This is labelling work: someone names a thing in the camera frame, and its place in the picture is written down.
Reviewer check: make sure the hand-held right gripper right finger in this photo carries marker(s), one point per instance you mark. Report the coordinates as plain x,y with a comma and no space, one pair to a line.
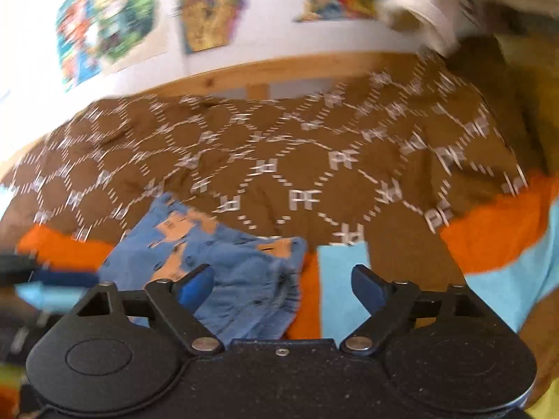
369,286

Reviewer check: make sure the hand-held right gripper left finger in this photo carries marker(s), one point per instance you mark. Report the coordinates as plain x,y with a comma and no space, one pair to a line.
194,286

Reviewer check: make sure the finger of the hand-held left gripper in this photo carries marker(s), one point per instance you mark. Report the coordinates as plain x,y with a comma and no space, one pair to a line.
65,279

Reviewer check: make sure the blue printed pants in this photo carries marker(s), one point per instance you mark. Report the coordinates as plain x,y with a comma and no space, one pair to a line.
244,270

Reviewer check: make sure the brown patterned blanket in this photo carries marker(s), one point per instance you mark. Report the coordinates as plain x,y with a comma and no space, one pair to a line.
305,148

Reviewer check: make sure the white garment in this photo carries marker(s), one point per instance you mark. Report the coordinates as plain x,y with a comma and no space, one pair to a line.
428,4

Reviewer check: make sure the wooden bed frame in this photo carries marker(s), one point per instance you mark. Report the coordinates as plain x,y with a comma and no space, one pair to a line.
262,72

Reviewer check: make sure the fish drawing wall poster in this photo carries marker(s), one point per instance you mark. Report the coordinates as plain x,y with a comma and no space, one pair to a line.
76,39

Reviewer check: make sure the cartoon child wall poster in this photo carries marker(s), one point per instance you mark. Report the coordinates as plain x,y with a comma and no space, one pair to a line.
126,13

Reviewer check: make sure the swirl pattern wall poster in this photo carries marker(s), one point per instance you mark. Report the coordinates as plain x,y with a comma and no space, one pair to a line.
214,8

